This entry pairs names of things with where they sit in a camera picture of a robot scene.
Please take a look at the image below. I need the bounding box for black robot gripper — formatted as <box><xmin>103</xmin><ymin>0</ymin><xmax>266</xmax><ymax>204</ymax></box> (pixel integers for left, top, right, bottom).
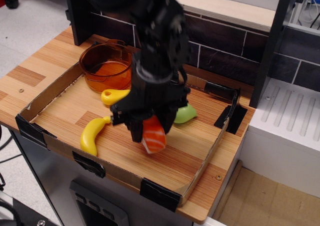
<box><xmin>110</xmin><ymin>53</ymin><xmax>191</xmax><ymax>143</ymax></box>

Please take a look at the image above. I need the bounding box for orange salmon sushi toy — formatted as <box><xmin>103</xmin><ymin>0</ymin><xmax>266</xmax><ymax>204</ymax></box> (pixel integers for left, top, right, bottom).
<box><xmin>141</xmin><ymin>115</ymin><xmax>167</xmax><ymax>154</ymax></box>

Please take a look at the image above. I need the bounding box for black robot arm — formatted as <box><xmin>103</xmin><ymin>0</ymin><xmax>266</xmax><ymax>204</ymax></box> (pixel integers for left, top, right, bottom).
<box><xmin>89</xmin><ymin>0</ymin><xmax>191</xmax><ymax>142</ymax></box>

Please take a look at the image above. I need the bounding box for orange transparent plastic pot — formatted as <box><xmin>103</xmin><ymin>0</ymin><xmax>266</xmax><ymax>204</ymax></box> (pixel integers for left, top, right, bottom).
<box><xmin>79</xmin><ymin>39</ymin><xmax>132</xmax><ymax>93</ymax></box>

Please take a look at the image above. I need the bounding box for cardboard fence with black tape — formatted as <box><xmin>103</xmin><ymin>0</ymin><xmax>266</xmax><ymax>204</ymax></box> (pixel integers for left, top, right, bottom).
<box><xmin>16</xmin><ymin>65</ymin><xmax>254</xmax><ymax>221</ymax></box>

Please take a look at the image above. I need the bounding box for green toy pear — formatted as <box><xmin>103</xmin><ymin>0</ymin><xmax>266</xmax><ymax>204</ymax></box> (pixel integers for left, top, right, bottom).
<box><xmin>174</xmin><ymin>103</ymin><xmax>198</xmax><ymax>124</ymax></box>

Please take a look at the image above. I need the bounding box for yellow toy banana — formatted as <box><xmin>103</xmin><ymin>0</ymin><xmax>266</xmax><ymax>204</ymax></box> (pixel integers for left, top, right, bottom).
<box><xmin>80</xmin><ymin>116</ymin><xmax>111</xmax><ymax>156</ymax></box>

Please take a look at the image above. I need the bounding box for grey toy oven panel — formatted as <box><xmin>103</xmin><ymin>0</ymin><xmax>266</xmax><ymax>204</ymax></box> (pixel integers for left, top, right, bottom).
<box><xmin>69</xmin><ymin>181</ymin><xmax>130</xmax><ymax>226</ymax></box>

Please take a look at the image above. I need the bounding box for white toy sink drainboard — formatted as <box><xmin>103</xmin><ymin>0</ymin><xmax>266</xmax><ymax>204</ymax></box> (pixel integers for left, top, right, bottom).
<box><xmin>240</xmin><ymin>79</ymin><xmax>320</xmax><ymax>197</ymax></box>

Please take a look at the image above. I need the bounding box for yellow handled toy knife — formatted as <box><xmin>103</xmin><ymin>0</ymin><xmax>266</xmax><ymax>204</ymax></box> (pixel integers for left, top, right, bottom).
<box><xmin>100</xmin><ymin>89</ymin><xmax>130</xmax><ymax>106</ymax></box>

